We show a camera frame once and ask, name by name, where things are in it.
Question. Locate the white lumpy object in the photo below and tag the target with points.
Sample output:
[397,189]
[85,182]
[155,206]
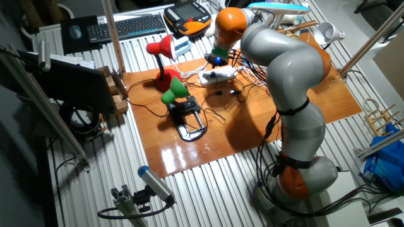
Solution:
[208,31]

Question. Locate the white power strip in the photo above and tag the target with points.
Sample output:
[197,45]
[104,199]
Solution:
[228,73]

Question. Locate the blue grey computer mouse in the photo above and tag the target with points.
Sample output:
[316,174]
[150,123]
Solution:
[75,32]

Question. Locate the orange black teach pendant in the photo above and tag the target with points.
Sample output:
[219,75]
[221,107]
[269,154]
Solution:
[189,19]

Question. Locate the brown wooden stick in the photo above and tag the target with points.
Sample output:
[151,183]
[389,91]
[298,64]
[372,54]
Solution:
[298,26]

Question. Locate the black office chair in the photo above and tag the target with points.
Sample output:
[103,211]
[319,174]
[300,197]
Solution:
[378,12]

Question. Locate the aluminium profile camera mount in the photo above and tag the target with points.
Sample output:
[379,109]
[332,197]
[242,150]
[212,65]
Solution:
[124,201]

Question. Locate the black keyboard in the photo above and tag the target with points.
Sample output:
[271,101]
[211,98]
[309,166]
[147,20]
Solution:
[126,27]

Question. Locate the stacked wooden blocks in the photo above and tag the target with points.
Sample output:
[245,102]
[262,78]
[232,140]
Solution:
[119,104]

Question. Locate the white round lamp base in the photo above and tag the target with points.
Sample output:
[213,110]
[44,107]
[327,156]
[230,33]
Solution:
[328,31]

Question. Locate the brown cardboard sheet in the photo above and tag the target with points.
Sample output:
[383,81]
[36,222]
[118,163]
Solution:
[391,63]

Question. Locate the silver camera on bar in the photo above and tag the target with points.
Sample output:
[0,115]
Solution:
[44,56]

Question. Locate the black flat box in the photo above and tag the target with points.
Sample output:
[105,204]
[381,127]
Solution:
[385,216]

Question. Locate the green printed wrist mount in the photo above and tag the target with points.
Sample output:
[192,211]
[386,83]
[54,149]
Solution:
[220,52]

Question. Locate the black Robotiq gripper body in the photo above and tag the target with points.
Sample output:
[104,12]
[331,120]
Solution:
[218,61]

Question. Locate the wooden peg rack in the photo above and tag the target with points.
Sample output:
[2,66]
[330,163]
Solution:
[377,121]

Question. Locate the glossy wooden board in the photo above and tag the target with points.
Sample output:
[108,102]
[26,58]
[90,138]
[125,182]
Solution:
[221,142]

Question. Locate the aluminium profile bar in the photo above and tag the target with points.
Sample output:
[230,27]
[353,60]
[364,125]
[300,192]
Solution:
[378,145]

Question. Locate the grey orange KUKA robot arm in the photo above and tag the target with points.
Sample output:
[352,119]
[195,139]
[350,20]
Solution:
[290,72]

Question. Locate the wooden post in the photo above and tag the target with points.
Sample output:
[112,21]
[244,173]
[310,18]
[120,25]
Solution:
[113,38]

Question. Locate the black round fan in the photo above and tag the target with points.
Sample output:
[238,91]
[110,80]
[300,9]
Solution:
[236,3]

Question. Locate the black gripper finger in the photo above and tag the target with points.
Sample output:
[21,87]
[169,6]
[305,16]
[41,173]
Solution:
[213,67]
[219,67]

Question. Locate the red gooseneck desk lamp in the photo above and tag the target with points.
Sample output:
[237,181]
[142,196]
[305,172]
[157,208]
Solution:
[165,80]

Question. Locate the black mouse pad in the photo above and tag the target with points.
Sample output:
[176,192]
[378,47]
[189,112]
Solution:
[67,45]

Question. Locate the blue plastic bag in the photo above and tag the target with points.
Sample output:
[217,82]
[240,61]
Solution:
[388,164]

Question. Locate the light blue white box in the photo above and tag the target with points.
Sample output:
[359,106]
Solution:
[183,46]

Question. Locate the black C-clamp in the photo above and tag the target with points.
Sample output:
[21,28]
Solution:
[175,91]

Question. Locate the black flat panel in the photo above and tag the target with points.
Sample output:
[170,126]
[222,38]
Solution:
[75,85]

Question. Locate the silver camera blue cap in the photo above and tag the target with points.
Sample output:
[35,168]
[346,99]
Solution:
[154,183]

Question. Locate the slanted aluminium bar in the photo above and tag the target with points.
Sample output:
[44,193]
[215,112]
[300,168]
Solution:
[38,97]

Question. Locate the aluminium frame post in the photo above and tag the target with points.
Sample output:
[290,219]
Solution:
[378,31]

